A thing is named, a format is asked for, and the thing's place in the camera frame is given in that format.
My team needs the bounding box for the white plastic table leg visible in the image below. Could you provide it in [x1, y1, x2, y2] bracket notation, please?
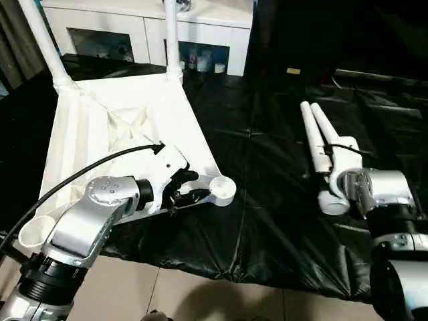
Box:
[299, 101, 351, 215]
[310, 102, 344, 141]
[17, 0, 80, 96]
[163, 0, 184, 83]

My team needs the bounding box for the white plastic table top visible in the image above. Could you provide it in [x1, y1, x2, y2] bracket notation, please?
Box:
[17, 72, 237, 250]

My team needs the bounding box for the black work mat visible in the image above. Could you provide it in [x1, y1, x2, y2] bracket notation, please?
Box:
[0, 53, 428, 304]

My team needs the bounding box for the dark low shelf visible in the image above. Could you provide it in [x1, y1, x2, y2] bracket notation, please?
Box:
[333, 69, 428, 88]

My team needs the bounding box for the small brown rounded object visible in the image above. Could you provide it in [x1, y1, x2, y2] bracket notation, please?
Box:
[143, 310, 173, 321]

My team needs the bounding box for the white glass-door cabinet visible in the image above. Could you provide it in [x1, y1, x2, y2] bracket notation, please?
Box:
[41, 0, 254, 77]

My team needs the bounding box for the grey curtain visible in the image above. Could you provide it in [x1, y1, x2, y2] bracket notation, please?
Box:
[0, 0, 47, 92]

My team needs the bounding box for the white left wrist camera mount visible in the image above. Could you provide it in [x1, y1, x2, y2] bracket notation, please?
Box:
[146, 145, 192, 215]

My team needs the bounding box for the dark metal stand frame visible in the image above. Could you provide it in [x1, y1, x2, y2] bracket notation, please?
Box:
[0, 233, 35, 265]

